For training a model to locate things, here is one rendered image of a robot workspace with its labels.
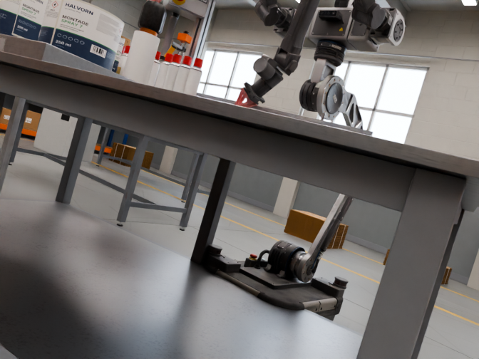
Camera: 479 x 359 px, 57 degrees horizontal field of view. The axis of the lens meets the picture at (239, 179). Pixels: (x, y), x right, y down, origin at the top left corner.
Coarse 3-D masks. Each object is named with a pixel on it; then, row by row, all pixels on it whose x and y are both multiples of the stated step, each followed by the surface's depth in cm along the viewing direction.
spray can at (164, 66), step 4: (168, 56) 178; (172, 56) 179; (168, 60) 178; (164, 64) 178; (168, 64) 178; (160, 68) 178; (164, 68) 178; (160, 72) 178; (164, 72) 178; (160, 76) 178; (164, 76) 178; (156, 80) 179; (160, 80) 178; (164, 80) 178; (156, 84) 179; (160, 84) 178
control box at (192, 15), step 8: (168, 0) 181; (176, 0) 181; (184, 0) 183; (192, 0) 184; (208, 0) 187; (168, 8) 187; (176, 8) 184; (184, 8) 183; (192, 8) 185; (200, 8) 186; (184, 16) 193; (192, 16) 189; (200, 16) 188
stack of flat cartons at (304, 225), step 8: (296, 216) 564; (304, 216) 558; (312, 216) 562; (320, 216) 600; (288, 224) 570; (296, 224) 563; (304, 224) 557; (312, 224) 551; (320, 224) 545; (344, 224) 576; (288, 232) 568; (296, 232) 562; (304, 232) 555; (312, 232) 549; (336, 232) 547; (344, 232) 570; (312, 240) 548; (336, 240) 555; (328, 248) 538; (336, 248) 561
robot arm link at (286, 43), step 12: (300, 0) 146; (312, 0) 144; (300, 12) 146; (312, 12) 147; (300, 24) 147; (288, 36) 151; (300, 36) 150; (288, 48) 151; (300, 48) 153; (276, 60) 156; (288, 60) 152
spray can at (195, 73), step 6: (198, 60) 170; (198, 66) 171; (192, 72) 170; (198, 72) 170; (192, 78) 170; (198, 78) 171; (186, 84) 171; (192, 84) 170; (198, 84) 172; (186, 90) 170; (192, 90) 170
